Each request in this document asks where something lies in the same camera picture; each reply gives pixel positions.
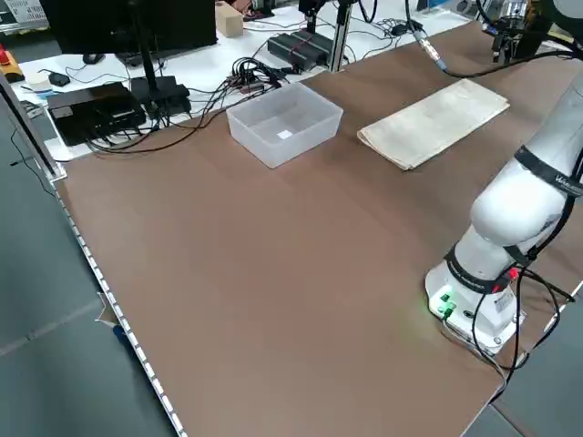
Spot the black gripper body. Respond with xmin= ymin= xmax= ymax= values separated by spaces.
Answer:
xmin=494 ymin=20 xmax=521 ymax=43

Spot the cream-colored tablecloth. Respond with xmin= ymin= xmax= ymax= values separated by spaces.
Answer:
xmin=357 ymin=77 xmax=511 ymax=172

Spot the black power supply box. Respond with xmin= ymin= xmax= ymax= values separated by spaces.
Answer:
xmin=267 ymin=32 xmax=330 ymax=74
xmin=291 ymin=26 xmax=339 ymax=65

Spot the clear plastic box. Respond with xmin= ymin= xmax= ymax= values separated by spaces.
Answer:
xmin=226 ymin=81 xmax=344 ymax=170

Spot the black electronics box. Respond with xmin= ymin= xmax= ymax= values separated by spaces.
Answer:
xmin=46 ymin=81 xmax=148 ymax=147

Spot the light wooden block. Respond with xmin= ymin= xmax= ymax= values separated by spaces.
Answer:
xmin=214 ymin=2 xmax=245 ymax=38

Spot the black monitor stand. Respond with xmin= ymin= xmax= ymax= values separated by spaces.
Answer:
xmin=127 ymin=0 xmax=192 ymax=117

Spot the black computer monitor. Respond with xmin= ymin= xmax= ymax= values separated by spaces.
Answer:
xmin=39 ymin=0 xmax=219 ymax=56

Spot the white tape roll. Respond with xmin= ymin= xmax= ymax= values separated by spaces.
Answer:
xmin=26 ymin=75 xmax=52 ymax=95

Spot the red emergency stop button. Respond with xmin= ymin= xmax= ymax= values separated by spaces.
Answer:
xmin=0 ymin=45 xmax=24 ymax=84

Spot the aluminium frame post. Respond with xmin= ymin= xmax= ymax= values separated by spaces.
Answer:
xmin=328 ymin=0 xmax=354 ymax=74

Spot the cable hub with plugs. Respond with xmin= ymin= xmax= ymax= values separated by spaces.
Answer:
xmin=226 ymin=56 xmax=292 ymax=96

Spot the black arm base cable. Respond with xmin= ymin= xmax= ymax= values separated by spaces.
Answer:
xmin=444 ymin=266 xmax=578 ymax=381

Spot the aluminium frame rail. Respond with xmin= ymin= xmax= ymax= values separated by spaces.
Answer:
xmin=0 ymin=72 xmax=68 ymax=184

